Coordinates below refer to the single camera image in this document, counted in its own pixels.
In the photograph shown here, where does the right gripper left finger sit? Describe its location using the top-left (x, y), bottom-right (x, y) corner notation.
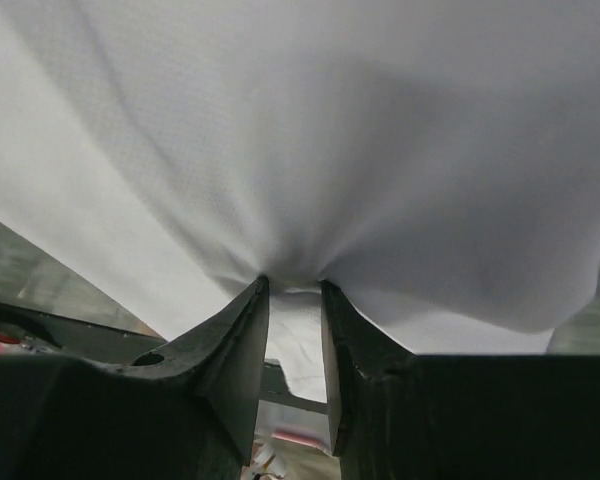
top-left (114, 276), bottom-right (270, 463)

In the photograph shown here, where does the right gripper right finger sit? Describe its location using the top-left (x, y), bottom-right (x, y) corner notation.
top-left (320, 280), bottom-right (414, 458)

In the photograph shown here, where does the white t shirt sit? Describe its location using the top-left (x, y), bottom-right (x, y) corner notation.
top-left (0, 1), bottom-right (600, 400)

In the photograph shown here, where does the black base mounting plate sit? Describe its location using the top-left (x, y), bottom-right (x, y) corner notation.
top-left (0, 303), bottom-right (327, 414)

